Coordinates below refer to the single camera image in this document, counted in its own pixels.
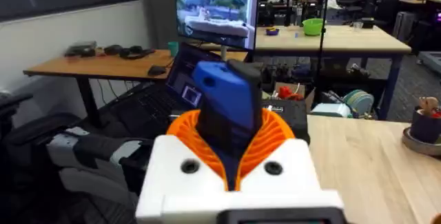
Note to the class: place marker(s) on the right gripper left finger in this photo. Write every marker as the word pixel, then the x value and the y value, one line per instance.
pixel 179 182

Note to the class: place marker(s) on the pale wooden table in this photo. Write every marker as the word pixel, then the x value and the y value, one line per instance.
pixel 344 39

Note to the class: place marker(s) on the round grey plate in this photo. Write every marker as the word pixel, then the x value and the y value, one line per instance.
pixel 417 144

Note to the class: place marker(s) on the green bowl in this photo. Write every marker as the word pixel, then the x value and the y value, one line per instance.
pixel 313 26

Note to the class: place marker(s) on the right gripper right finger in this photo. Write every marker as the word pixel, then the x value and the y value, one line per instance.
pixel 286 179

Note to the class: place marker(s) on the black headphones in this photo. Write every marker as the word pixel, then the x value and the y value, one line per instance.
pixel 132 52

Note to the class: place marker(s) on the blue electric screwdriver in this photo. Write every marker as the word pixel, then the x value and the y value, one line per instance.
pixel 229 107

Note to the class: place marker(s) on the black stand pole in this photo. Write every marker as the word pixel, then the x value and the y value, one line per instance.
pixel 322 38

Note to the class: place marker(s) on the tub with toys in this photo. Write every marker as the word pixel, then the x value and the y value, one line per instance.
pixel 426 120

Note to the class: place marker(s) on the teal cup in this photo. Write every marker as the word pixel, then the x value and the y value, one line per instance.
pixel 173 48

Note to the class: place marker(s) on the cardboard box with red items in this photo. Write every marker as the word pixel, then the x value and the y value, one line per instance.
pixel 293 91

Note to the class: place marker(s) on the black laptop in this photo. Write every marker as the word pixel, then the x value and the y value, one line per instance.
pixel 162 96

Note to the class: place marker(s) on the black office chair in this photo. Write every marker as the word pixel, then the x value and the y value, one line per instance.
pixel 31 127

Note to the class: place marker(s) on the black computer mouse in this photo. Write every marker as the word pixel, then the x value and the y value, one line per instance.
pixel 156 70

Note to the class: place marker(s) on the brown wooden desk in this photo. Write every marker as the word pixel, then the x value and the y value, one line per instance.
pixel 103 65

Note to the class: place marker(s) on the white box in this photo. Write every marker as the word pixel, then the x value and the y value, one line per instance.
pixel 330 110

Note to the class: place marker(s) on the purple bowl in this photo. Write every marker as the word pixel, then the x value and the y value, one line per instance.
pixel 272 31

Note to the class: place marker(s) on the stack of plates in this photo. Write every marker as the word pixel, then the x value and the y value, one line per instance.
pixel 360 100

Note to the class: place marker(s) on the computer monitor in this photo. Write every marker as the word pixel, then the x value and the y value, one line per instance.
pixel 216 13

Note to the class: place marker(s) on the black box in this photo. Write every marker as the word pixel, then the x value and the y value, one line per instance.
pixel 289 113

